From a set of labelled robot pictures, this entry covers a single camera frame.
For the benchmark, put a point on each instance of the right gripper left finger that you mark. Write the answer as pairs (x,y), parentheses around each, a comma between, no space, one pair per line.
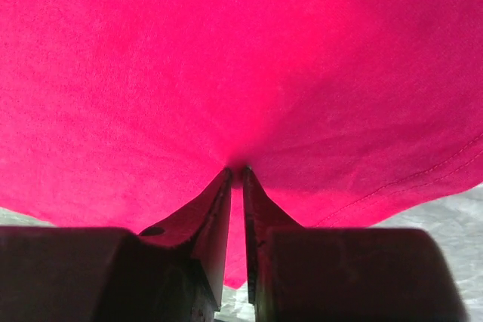
(198,233)

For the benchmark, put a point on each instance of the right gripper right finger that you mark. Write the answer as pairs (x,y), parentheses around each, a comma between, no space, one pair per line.
(261,215)

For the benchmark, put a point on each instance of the red t-shirt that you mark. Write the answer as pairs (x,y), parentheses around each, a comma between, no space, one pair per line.
(117,112)

